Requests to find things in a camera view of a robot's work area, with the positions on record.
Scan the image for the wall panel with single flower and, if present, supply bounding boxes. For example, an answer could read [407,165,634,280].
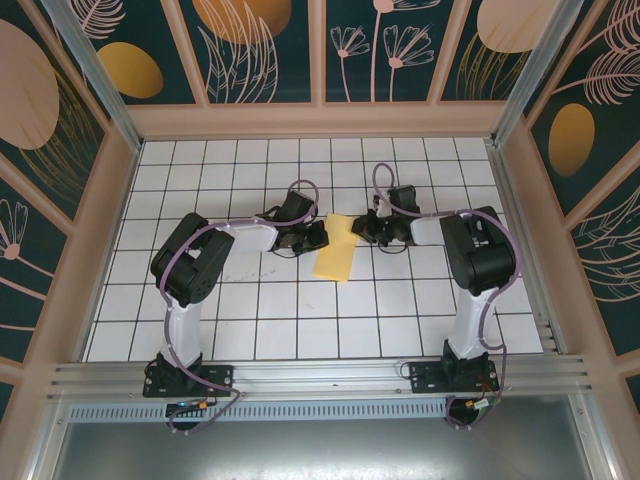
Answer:
[0,174,70,347]

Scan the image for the wall panel large pale disc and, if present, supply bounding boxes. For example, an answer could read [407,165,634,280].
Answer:
[0,0,110,222]

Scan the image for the wall panel with orange oval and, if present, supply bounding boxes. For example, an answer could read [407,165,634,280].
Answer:
[74,0,197,106]

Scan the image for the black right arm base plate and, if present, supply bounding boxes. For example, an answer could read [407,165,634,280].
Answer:
[408,360,501,394]

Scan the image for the grey sheet metal panel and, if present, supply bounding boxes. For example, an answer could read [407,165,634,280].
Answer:
[29,394,617,480]

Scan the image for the wall panel with two flowers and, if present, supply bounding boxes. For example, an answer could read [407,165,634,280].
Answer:
[323,0,445,106]

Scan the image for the small circuit board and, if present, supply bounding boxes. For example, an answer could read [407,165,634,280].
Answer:
[464,397,502,415]
[166,399,217,415]

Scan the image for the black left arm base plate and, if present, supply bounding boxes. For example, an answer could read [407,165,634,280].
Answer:
[143,363,236,399]

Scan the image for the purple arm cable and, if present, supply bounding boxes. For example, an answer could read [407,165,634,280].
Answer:
[372,162,525,432]
[158,178,324,436]

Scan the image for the aluminium table side rail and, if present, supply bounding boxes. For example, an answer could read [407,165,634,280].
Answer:
[483,139,570,357]

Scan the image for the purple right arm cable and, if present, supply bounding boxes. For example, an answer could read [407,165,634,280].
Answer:
[372,162,525,432]

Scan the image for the wall panel with fern leaves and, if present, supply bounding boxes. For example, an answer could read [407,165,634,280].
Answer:
[569,184,640,357]

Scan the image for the wall panel oval and fern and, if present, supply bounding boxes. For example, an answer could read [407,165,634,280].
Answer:
[527,0,640,217]

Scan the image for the wall panel orange circle leaves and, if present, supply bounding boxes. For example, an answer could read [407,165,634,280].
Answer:
[178,0,315,106]

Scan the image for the aluminium corner post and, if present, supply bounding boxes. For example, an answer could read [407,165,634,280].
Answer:
[39,0,145,154]
[489,0,582,147]

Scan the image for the yellow cloth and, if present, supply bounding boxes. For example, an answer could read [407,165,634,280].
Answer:
[310,212,360,284]

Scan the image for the wall panel with pale circle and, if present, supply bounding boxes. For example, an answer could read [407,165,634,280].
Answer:
[439,0,540,104]

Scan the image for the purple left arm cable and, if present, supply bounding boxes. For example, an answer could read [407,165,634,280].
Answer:
[158,178,324,436]

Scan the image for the aluminium grooved cross rail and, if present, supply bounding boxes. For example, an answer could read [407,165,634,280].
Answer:
[47,353,595,404]

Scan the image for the slotted grey cable tray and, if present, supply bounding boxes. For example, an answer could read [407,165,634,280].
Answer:
[67,402,451,422]

